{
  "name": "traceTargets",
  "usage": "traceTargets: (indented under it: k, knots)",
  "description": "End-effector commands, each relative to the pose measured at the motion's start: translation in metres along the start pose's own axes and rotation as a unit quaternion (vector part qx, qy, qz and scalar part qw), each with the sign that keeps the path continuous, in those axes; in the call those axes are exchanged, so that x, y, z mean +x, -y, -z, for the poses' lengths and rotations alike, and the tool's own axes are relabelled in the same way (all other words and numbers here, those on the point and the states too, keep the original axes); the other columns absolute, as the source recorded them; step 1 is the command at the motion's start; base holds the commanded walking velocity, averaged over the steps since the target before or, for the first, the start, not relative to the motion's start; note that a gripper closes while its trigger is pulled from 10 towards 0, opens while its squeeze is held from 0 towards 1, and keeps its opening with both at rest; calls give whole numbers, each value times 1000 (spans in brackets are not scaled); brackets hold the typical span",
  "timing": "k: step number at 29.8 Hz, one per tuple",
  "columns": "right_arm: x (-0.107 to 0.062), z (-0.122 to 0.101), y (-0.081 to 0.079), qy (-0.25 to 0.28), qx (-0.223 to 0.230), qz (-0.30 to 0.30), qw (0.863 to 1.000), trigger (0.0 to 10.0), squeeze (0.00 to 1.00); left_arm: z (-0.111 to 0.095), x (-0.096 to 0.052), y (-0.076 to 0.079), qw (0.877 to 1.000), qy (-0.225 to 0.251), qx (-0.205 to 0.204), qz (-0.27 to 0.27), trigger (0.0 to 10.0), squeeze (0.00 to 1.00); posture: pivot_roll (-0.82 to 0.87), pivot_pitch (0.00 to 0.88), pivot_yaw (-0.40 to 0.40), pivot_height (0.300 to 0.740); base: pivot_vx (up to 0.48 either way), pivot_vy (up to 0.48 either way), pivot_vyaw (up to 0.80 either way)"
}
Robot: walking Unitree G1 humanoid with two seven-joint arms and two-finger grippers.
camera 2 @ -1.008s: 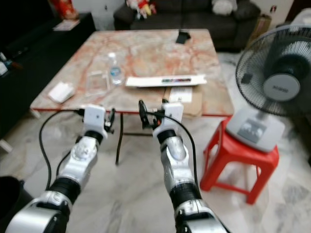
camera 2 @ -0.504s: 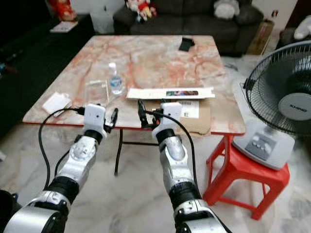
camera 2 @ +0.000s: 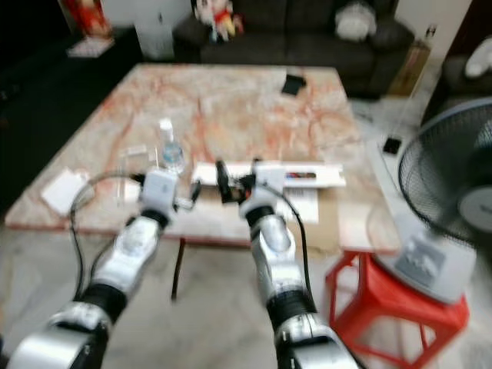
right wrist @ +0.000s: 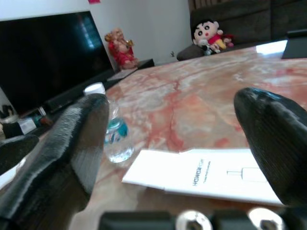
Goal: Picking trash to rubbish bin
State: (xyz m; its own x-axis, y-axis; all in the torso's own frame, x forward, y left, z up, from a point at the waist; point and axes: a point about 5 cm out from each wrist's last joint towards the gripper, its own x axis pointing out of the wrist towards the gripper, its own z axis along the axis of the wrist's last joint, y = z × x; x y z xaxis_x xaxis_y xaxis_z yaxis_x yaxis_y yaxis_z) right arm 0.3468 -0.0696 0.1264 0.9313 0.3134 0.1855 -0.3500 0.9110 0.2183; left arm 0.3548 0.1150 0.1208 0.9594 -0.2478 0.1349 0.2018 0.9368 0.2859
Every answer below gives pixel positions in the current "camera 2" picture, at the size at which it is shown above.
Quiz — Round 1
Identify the clear plastic water bottle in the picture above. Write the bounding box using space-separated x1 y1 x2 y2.
160 118 185 174

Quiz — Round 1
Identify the brown cardboard sheet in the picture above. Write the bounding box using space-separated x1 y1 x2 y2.
315 188 343 254

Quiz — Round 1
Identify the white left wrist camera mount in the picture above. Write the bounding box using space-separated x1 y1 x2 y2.
140 169 181 216

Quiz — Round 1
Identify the red plastic stool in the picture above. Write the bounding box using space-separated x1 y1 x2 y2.
324 250 470 369

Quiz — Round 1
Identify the small black wallet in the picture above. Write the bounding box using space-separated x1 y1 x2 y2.
281 73 308 95

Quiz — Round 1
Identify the dark armchair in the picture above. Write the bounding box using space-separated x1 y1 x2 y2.
423 50 492 124

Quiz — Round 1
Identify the white cushion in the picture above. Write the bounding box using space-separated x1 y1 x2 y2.
465 38 492 78

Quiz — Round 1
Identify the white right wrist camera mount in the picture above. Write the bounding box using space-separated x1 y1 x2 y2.
238 165 285 212

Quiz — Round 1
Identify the black grey electric fan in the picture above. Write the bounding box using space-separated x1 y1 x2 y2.
377 98 492 304

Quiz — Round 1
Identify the dark grey sofa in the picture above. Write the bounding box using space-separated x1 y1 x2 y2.
173 0 416 97

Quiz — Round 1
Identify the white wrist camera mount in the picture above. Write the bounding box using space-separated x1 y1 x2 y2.
140 169 181 216
238 165 285 212

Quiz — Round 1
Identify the white paper napkin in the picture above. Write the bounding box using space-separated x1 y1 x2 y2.
42 169 93 216

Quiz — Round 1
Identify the dark metal table leg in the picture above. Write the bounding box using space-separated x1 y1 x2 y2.
173 238 187 301

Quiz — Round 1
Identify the long white cardboard box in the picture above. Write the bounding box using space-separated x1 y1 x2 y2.
192 160 347 188

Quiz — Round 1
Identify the white printed paper sheet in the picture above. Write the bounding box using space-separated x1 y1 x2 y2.
284 188 320 224

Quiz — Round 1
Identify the colourful doll toy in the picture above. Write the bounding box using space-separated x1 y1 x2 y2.
194 0 243 41

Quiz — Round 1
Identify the red decoration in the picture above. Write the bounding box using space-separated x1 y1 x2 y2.
60 0 112 39

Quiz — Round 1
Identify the clear plastic container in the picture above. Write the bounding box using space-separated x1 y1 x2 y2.
119 145 158 201

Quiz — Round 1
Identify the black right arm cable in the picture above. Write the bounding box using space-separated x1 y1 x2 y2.
277 184 312 289

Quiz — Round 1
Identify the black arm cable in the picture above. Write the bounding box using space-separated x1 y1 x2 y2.
69 173 147 301
277 184 312 289

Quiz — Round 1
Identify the white fluffy pillow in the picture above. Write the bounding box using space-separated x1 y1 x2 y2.
336 2 377 41

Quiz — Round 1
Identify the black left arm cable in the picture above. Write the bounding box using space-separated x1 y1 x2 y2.
69 173 147 301

